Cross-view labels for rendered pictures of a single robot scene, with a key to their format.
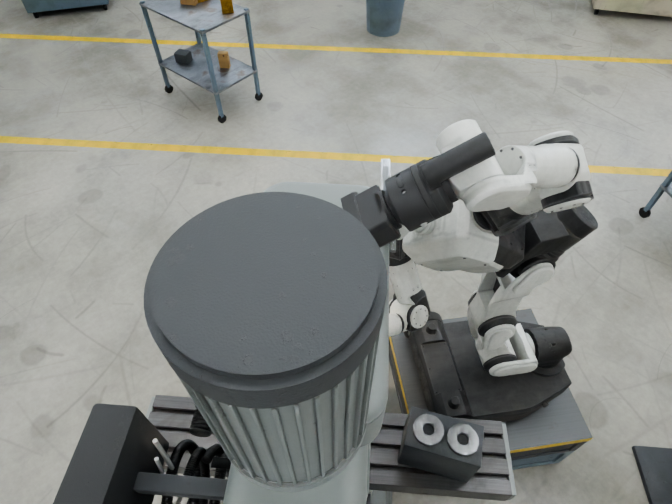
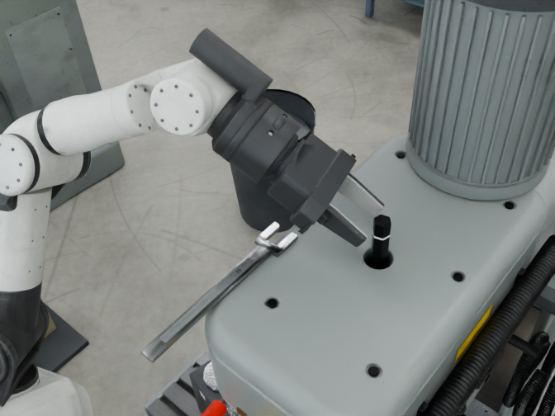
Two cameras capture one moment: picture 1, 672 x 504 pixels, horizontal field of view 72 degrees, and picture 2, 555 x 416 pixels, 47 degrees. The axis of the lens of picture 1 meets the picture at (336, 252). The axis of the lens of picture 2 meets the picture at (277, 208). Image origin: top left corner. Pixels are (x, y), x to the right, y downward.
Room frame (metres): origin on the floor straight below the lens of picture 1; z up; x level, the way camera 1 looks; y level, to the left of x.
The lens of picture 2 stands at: (0.95, 0.26, 2.50)
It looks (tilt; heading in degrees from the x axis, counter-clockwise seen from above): 45 degrees down; 219
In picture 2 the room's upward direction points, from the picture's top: 4 degrees counter-clockwise
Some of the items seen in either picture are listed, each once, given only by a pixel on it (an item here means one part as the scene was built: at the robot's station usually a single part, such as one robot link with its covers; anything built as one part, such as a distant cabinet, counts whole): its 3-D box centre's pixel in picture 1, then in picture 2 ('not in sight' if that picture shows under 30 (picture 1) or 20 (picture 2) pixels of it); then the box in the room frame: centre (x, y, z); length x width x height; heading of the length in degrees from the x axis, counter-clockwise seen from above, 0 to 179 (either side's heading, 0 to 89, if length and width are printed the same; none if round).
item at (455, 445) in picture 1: (439, 444); (237, 408); (0.44, -0.32, 1.04); 0.22 x 0.12 x 0.20; 74
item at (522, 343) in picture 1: (505, 349); not in sight; (0.94, -0.74, 0.68); 0.21 x 0.20 x 0.13; 98
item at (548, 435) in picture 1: (472, 394); not in sight; (0.94, -0.70, 0.20); 0.78 x 0.68 x 0.40; 98
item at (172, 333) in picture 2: (385, 201); (221, 288); (0.63, -0.09, 1.89); 0.24 x 0.04 x 0.01; 176
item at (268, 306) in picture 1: (283, 357); (497, 59); (0.23, 0.06, 2.05); 0.20 x 0.20 x 0.32
